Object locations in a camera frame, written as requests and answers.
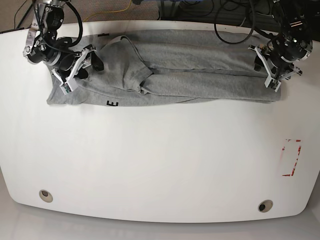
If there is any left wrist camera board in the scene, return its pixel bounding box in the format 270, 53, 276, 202
264, 77, 281, 92

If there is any yellow cable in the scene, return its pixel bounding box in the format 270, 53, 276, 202
83, 0, 133, 23

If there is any table cable grommet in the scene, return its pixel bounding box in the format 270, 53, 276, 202
39, 190, 53, 203
258, 199, 273, 213

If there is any left table cable grommet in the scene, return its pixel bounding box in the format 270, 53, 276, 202
39, 190, 53, 203

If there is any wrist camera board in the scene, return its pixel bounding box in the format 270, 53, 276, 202
59, 82, 78, 95
264, 77, 281, 92

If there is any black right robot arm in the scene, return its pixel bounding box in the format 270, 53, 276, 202
23, 0, 104, 93

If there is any red tape marking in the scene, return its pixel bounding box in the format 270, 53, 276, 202
279, 139, 302, 177

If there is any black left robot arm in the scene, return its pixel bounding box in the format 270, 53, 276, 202
242, 0, 320, 91

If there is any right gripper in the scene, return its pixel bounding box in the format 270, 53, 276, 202
51, 44, 104, 85

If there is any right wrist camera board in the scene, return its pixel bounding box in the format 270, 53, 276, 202
59, 82, 78, 95

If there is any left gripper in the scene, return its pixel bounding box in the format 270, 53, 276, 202
248, 43, 303, 82

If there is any right table cable grommet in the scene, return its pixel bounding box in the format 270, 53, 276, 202
258, 199, 273, 213

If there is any grey t-shirt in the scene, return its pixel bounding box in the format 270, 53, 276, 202
47, 29, 281, 107

